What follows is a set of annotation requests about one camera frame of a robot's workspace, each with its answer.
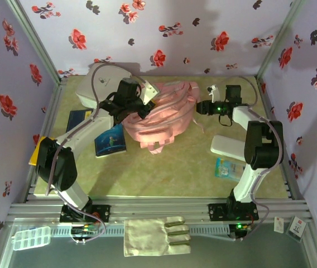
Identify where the pink school backpack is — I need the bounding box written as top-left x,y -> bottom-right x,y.
122,80 -> 205,156

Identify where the white pencil case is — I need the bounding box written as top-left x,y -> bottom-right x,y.
210,135 -> 247,162

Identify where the blue Little Prince book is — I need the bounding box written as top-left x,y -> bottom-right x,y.
94,122 -> 127,159

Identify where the dark blue book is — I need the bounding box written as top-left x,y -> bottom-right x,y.
65,110 -> 94,133

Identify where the yellow book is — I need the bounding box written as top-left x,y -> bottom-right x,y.
28,136 -> 47,167

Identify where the light blue tissue pack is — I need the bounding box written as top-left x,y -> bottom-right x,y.
214,157 -> 246,182

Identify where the white plastic box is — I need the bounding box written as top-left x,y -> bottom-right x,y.
75,61 -> 133,109

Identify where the beige fabric glove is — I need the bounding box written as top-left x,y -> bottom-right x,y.
123,216 -> 191,257

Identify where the small white tag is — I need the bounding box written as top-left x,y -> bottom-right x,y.
273,217 -> 285,233

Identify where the white card in stand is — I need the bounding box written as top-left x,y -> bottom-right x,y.
286,215 -> 308,238

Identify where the clear plastic organizer box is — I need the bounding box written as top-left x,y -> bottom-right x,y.
12,226 -> 52,251

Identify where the left arm grey cable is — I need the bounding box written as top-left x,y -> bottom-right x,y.
45,63 -> 148,244

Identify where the aluminium side frame rail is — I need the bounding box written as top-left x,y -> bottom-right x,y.
23,78 -> 67,203
256,78 -> 307,200

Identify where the aluminium corner post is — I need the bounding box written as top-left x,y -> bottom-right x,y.
6,0 -> 64,84
256,0 -> 307,80

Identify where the aluminium front frame rail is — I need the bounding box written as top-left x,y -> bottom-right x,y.
6,197 -> 314,224

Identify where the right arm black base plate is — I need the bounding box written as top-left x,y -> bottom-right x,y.
208,203 -> 259,221

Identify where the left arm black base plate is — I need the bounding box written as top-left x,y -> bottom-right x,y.
60,204 -> 111,223

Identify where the grey slotted cable duct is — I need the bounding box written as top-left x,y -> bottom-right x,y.
49,224 -> 230,236

